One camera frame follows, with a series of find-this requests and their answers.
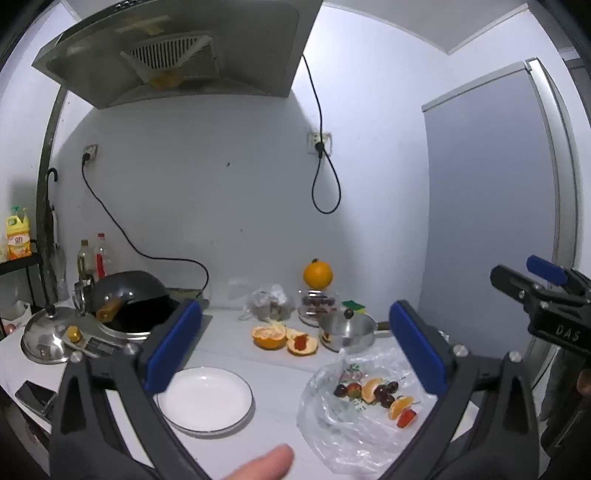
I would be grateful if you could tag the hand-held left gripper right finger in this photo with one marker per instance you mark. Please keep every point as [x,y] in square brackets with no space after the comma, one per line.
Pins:
[418,346]

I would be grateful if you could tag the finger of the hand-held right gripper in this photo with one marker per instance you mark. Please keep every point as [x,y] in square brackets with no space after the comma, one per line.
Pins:
[510,279]
[547,270]

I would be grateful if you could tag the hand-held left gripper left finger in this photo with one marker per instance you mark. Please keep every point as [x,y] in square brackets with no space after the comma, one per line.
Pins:
[173,346]

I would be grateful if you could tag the white plate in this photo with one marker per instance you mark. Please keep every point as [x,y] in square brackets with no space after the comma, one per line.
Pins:
[207,397]

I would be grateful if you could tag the clear plastic bag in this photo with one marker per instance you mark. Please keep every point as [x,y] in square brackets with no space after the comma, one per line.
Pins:
[323,415]

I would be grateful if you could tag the person's left hand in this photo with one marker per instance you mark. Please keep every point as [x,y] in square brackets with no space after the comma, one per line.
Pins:
[263,464]

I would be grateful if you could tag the steel induction cooker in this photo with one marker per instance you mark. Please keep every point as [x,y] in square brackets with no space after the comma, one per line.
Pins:
[99,346]

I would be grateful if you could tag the steel pot with lid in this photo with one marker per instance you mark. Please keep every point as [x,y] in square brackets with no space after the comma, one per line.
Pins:
[344,337]

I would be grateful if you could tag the grey refrigerator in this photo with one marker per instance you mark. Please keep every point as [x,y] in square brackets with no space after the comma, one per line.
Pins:
[485,207]

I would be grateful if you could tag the green yellow sponge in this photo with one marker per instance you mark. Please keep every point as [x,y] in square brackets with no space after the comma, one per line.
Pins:
[353,304]

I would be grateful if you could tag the half peeled orange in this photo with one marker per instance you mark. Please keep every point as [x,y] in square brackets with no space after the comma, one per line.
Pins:
[268,339]

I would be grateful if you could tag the crumpled clear bag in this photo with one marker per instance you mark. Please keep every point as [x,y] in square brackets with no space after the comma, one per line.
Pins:
[265,300]

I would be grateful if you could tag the small glass jar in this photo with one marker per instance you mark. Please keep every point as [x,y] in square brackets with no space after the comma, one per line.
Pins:
[83,293]

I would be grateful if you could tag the orange peel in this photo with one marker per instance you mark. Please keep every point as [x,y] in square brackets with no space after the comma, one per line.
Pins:
[311,348]

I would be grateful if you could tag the clear plastic fruit box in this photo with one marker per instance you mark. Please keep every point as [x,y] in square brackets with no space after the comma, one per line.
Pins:
[316,300]

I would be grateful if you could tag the red label bottle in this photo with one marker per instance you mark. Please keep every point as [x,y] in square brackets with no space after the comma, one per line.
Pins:
[100,261]

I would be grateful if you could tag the strawberry in orange peel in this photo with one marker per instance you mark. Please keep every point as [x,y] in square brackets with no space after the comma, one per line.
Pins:
[301,342]

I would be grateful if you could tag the dark glass bottle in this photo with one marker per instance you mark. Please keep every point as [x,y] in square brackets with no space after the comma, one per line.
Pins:
[84,263]

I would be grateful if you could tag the whole orange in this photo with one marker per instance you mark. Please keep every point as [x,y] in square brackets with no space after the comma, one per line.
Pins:
[318,274]

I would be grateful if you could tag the domed steel lid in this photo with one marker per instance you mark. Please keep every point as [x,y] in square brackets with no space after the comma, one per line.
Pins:
[41,341]

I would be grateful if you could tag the black flat device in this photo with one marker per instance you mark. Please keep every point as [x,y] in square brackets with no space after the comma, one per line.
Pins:
[34,394]

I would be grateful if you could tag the white container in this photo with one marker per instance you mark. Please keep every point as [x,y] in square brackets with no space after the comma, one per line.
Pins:
[16,311]

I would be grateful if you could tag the black metal rack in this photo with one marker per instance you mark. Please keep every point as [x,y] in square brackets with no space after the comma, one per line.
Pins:
[27,263]

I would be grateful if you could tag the yellow oil bottle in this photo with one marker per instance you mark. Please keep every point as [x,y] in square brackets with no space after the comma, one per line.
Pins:
[18,240]

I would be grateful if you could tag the black folded umbrella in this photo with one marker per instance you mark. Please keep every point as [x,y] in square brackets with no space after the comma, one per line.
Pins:
[49,194]

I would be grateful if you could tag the grey range hood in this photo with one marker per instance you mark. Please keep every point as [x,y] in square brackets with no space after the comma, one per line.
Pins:
[254,46]

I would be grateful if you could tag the white wall socket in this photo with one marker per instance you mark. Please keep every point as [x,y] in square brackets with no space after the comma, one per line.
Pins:
[327,138]
[92,150]

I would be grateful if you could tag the grey wall pipe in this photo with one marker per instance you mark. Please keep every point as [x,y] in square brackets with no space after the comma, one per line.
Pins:
[46,147]

